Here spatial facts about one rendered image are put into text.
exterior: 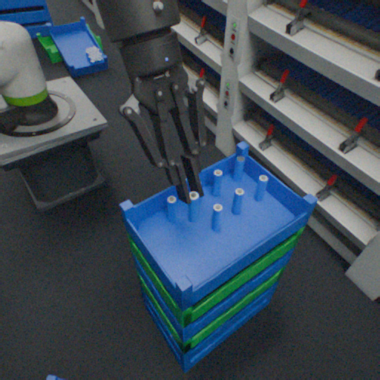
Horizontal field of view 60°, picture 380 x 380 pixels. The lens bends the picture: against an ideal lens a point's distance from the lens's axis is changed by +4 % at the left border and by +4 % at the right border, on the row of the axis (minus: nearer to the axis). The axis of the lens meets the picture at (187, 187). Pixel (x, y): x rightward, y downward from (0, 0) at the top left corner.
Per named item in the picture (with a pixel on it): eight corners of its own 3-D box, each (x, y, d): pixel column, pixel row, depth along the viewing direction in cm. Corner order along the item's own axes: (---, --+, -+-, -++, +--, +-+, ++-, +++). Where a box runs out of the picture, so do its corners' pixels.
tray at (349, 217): (363, 251, 92) (375, 231, 81) (233, 134, 127) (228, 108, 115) (421, 211, 95) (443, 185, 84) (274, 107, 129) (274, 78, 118)
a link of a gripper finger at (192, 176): (179, 154, 50) (183, 153, 50) (191, 192, 53) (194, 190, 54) (190, 159, 48) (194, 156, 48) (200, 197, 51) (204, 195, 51)
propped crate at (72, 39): (108, 68, 183) (107, 57, 176) (72, 78, 176) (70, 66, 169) (85, 29, 191) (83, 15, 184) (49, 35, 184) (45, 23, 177)
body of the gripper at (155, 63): (161, 31, 46) (178, 99, 50) (105, 47, 42) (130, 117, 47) (190, 24, 40) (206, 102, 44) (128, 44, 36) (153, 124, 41)
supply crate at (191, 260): (182, 312, 53) (182, 292, 47) (125, 228, 64) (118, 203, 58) (306, 225, 64) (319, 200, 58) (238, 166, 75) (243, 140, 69)
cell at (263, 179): (257, 202, 68) (263, 182, 63) (251, 197, 69) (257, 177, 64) (264, 199, 68) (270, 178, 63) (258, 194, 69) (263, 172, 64)
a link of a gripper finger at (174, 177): (172, 153, 47) (154, 161, 46) (180, 183, 49) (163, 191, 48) (167, 151, 48) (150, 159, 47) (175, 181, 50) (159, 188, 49)
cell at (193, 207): (191, 224, 55) (191, 200, 50) (185, 217, 56) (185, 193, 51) (200, 219, 55) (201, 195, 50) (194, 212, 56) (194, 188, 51)
